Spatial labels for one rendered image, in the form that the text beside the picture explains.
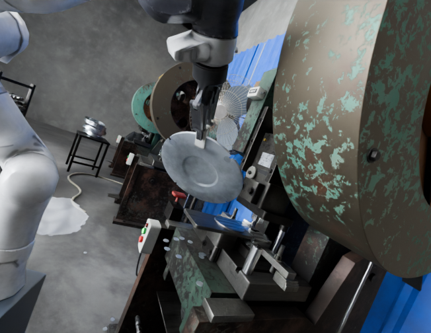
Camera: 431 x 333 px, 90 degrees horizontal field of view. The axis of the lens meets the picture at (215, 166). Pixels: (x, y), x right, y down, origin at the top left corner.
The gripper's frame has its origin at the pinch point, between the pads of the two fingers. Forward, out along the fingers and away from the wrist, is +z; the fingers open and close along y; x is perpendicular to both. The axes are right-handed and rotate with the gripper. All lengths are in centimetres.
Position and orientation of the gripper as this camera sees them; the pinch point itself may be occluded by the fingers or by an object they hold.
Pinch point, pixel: (201, 135)
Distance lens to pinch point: 60.0
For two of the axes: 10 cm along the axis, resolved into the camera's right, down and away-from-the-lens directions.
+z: -1.4, 6.7, 7.3
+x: -9.0, -3.9, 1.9
